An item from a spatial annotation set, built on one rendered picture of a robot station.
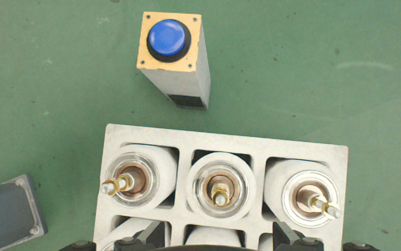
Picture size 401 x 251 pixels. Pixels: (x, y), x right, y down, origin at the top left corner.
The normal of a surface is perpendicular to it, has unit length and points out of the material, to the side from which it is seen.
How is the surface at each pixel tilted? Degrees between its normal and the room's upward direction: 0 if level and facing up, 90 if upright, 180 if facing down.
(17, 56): 0
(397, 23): 0
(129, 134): 0
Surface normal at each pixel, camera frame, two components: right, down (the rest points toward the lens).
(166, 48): -0.07, -0.03
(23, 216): 0.93, -0.37
